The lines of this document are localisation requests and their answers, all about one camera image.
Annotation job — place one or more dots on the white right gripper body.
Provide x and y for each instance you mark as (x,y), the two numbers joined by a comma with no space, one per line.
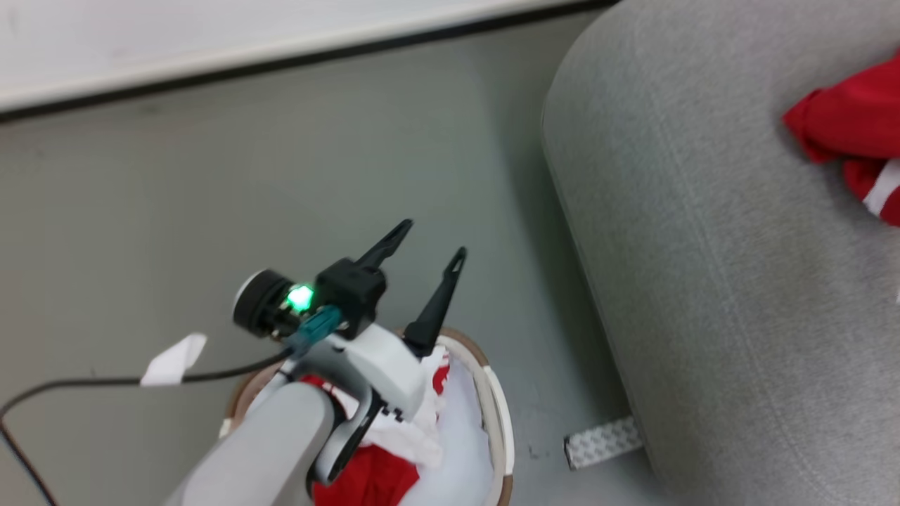
(373,369)

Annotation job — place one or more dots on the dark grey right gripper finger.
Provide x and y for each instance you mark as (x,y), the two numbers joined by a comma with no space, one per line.
(437,302)
(388,242)

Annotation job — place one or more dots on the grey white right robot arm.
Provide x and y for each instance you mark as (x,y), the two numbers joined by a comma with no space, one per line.
(260,450)

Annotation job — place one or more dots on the round white laundry basket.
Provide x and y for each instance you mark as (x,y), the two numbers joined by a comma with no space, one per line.
(493,400)

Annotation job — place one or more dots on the white garment with red print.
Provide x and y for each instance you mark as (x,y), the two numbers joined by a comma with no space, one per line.
(415,429)

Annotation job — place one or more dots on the patterned grey tape strip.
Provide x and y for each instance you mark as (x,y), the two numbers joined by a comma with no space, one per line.
(603,443)

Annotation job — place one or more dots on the white black skirting board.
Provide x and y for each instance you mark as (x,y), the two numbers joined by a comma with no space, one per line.
(281,53)

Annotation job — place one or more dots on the grey fabric sofa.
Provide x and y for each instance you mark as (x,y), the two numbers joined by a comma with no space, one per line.
(738,281)

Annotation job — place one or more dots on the red garment with white stripe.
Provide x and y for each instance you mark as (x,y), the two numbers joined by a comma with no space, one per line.
(854,116)

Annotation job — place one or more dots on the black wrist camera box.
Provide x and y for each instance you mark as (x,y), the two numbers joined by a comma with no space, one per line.
(351,288)

